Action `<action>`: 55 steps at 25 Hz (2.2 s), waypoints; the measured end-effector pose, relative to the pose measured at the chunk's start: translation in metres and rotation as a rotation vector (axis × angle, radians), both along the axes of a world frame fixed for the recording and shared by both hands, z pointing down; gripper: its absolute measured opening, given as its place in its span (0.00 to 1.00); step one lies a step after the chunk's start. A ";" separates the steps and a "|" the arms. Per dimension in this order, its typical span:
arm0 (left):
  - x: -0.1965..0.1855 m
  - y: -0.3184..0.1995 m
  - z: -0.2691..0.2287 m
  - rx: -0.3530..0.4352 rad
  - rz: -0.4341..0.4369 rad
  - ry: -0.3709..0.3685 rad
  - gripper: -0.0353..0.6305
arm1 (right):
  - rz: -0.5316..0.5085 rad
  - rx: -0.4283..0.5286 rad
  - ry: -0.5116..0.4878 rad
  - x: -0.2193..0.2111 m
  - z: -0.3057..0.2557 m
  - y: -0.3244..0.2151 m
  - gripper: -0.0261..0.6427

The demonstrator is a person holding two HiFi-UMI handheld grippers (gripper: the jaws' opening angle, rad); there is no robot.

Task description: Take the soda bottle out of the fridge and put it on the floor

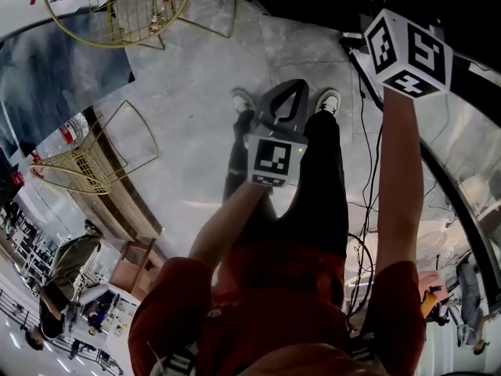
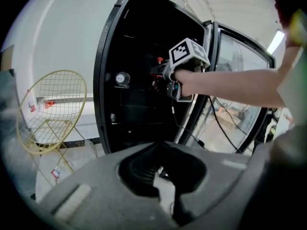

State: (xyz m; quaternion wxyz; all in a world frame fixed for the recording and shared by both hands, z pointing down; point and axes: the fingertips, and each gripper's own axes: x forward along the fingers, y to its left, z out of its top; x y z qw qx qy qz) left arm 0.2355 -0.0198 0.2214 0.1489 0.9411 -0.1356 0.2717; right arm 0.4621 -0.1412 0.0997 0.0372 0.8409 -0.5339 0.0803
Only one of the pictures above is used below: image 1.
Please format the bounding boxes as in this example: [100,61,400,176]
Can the person's black trousers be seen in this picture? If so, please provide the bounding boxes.
[222,110,350,259]

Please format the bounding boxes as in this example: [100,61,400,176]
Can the person's left shoulder strap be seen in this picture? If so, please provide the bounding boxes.
[153,345,199,376]

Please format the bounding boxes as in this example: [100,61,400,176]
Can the striped wooden plank panel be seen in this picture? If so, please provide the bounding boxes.
[46,105,164,243]

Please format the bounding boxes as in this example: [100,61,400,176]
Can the person's right shoulder strap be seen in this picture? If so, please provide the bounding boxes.
[349,330,387,368]

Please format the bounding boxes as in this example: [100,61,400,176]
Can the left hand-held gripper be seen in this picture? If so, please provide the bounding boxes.
[244,78,311,190]

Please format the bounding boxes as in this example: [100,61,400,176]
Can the person's left forearm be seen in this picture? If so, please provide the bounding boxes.
[187,180,276,274]

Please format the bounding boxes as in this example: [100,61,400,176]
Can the person's shoulder strap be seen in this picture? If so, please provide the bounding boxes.
[349,330,387,368]
[153,345,199,376]

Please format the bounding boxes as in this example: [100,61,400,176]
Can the clear water jug red handle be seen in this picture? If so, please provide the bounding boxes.
[54,115,93,146]

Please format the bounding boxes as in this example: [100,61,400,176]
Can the large gold wire basket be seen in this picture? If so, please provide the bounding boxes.
[40,0,238,51]

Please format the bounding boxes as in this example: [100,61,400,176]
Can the black metal railing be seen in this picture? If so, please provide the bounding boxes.
[0,287,123,374]

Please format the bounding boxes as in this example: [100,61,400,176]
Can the person's right forearm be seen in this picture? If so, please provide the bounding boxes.
[374,84,426,278]

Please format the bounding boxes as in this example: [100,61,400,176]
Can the blue marbled table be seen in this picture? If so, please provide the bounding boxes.
[0,12,136,161]

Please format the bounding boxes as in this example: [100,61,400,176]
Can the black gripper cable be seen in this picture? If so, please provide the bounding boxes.
[348,72,384,329]

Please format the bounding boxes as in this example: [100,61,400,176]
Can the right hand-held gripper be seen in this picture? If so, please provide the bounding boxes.
[362,8,455,100]

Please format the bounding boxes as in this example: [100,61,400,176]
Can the person's red shirt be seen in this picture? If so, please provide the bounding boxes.
[128,244,428,376]

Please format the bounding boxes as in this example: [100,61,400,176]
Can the reddish wooden chair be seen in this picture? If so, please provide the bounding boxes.
[108,236,167,302]

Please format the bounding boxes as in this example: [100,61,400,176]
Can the small gold wire basket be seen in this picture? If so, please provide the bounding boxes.
[28,99,160,197]

